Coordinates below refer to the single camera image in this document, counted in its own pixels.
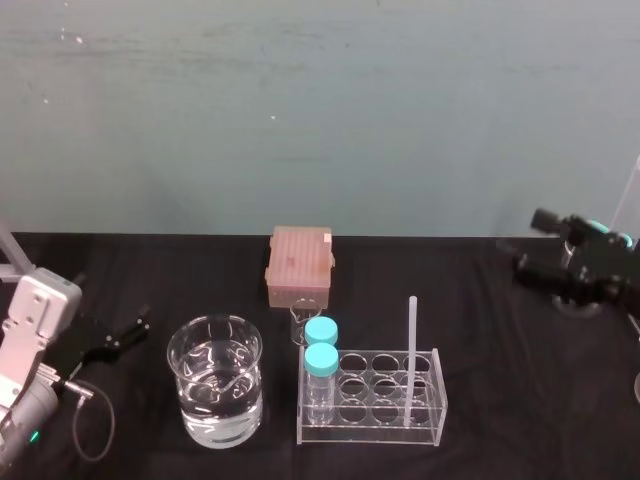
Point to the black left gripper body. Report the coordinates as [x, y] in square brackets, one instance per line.
[82, 345]

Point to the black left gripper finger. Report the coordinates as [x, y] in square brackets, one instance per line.
[132, 341]
[131, 322]

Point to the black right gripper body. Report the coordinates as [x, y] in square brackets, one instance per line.
[595, 272]

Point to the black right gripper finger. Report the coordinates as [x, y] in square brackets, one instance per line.
[542, 267]
[547, 220]

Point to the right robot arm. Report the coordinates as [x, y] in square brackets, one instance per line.
[619, 235]

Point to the large glass beaker with water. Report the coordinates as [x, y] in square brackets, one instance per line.
[216, 390]

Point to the clear glass dish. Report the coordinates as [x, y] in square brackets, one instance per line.
[637, 387]

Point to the black table cloth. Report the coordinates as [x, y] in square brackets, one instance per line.
[500, 400]

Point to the small empty glass beaker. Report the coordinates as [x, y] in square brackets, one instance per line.
[300, 320]

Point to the pink pipette tip box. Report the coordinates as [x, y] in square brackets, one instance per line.
[300, 260]

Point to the clear tube with teal cap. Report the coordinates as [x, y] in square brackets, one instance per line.
[321, 330]
[321, 359]

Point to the clear acrylic tube rack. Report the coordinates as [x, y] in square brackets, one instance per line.
[380, 400]

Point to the left robot arm with camera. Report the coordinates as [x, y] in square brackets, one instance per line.
[35, 310]

